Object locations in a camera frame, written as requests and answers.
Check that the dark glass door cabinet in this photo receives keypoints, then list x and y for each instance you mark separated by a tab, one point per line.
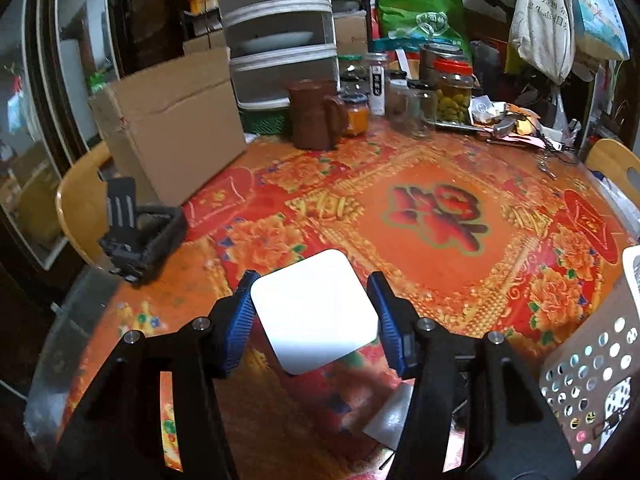
45	85

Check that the red printed tablecloth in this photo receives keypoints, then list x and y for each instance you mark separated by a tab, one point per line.
450	270

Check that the large cardboard box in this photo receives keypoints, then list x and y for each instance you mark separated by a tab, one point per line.
185	125

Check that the white bottle black label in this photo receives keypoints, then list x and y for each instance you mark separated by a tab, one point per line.
377	90

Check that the white canvas tote bag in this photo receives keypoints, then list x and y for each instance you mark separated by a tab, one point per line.
542	25

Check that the green plastic crate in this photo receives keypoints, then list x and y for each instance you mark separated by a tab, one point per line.
265	121

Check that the black phone holder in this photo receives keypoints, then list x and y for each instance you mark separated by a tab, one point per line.
155	240

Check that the green shopping bag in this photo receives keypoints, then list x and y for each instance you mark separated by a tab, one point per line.
425	15

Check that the empty glass jar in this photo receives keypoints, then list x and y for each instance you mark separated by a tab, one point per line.
420	112

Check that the small cardboard box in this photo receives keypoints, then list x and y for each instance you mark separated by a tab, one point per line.
350	32
205	42

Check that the metal tray with clutter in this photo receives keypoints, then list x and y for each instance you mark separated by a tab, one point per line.
500	120

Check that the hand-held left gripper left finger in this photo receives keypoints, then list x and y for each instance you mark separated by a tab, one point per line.
240	320

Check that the small orange jar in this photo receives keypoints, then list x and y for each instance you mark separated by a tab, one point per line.
356	120

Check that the white perforated plastic basket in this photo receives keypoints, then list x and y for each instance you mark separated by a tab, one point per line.
631	265

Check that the clear plastic bag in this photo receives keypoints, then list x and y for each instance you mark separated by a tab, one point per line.
565	120

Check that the dark lid glass jar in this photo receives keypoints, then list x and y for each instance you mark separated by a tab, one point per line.
432	55

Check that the red lid olive jar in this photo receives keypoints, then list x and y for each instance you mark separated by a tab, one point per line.
452	102

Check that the large white cube charger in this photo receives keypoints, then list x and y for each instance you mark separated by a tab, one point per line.
315	310

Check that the brown ceramic mug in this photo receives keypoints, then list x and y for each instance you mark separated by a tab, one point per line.
312	115

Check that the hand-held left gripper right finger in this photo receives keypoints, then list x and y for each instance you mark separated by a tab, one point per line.
392	320

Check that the wooden chair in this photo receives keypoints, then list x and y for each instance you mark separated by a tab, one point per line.
607	157
80	200

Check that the blue printed tote bag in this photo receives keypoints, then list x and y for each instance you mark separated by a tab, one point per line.
597	15

